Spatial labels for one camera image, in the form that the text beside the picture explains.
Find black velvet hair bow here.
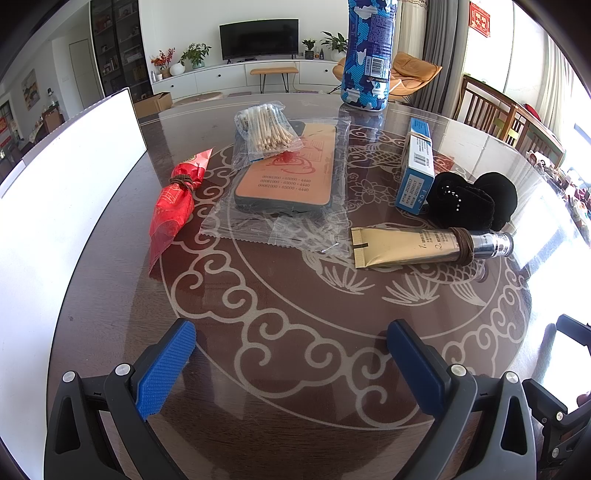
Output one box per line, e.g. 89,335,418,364
425,172,518,232

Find leafy potted plant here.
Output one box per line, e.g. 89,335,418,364
321,31,349,61

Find orange lounge chair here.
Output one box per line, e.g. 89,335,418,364
333,52,443,104

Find colourful clutter pile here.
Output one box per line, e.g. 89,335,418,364
526,148,591,222

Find grey curtain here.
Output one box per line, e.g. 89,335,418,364
399,0,467,121

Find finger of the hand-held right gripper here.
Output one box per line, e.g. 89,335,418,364
555,314,591,358
522,378,570,424

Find patterned brown desktop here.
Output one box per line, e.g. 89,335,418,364
46,92,591,480

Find gold cosmetic tube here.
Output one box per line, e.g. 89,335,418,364
350,226,514,269

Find cardboard box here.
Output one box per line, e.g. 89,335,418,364
133,92,172,118

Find dark display shelf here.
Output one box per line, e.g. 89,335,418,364
90,0,153,97

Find red wall decoration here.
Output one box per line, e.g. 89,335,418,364
468,1,491,37

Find white low cabinet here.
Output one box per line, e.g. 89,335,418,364
151,59,347,95

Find wooden bench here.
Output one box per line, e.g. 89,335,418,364
250,67,299,93

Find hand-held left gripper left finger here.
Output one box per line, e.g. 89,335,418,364
44,318,197,480

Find white door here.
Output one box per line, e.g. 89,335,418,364
69,39,103,109

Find bushy green potted plant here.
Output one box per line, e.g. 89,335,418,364
179,43,212,70

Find orange phone case in bag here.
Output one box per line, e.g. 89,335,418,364
198,108,352,257

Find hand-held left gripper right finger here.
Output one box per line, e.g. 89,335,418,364
387,318,539,480

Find black television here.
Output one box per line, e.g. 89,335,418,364
219,18,300,62

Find blue camouflage bottle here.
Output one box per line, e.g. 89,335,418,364
340,0,400,112

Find framed wall picture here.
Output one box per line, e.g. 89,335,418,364
21,69,38,109

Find white board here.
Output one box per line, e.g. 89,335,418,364
0,88,148,467

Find red snack packet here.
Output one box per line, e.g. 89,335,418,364
148,148,214,278

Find blue and white carton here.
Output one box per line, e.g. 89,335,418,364
396,117,435,215

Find orange flowers in vase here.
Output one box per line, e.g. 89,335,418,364
151,48,176,79

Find wooden dining chair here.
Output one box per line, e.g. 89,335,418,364
503,104,566,162
455,74,518,134

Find bag of cotton swabs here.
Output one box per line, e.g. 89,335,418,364
232,102,305,163

